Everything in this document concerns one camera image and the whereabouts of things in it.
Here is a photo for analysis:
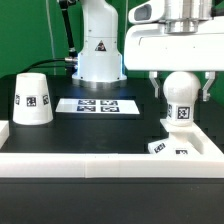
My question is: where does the grey cable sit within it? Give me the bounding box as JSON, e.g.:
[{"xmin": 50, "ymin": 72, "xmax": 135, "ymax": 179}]
[{"xmin": 45, "ymin": 0, "xmax": 57, "ymax": 76}]

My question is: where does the white marker sheet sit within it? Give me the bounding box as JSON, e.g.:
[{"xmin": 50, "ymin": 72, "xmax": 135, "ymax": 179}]
[{"xmin": 56, "ymin": 98, "xmax": 139, "ymax": 115}]

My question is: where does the white lamp shade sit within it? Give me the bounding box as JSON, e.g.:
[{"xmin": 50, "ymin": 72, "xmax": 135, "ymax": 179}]
[{"xmin": 13, "ymin": 73, "xmax": 53, "ymax": 125}]

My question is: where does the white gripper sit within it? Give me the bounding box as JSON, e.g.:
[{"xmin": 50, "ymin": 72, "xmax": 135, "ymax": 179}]
[{"xmin": 124, "ymin": 20, "xmax": 224, "ymax": 102}]

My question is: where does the white lamp base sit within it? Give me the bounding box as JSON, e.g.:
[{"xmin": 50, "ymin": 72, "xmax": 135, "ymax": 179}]
[{"xmin": 148, "ymin": 119, "xmax": 199, "ymax": 156}]

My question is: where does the white fence frame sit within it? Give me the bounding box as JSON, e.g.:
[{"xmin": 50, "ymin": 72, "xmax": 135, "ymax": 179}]
[{"xmin": 0, "ymin": 120, "xmax": 224, "ymax": 178}]

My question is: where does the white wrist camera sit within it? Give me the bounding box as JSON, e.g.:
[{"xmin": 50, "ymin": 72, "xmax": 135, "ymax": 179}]
[{"xmin": 128, "ymin": 0, "xmax": 165, "ymax": 24}]

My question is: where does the white lamp bulb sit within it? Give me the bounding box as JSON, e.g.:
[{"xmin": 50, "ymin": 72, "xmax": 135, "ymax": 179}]
[{"xmin": 163, "ymin": 72, "xmax": 201, "ymax": 126}]

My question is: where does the black cable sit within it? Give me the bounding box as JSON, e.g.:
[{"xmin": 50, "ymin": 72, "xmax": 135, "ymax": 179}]
[{"xmin": 20, "ymin": 57, "xmax": 80, "ymax": 74}]

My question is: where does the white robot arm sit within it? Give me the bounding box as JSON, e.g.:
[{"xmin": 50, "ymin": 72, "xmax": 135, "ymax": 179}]
[{"xmin": 58, "ymin": 0, "xmax": 224, "ymax": 100}]

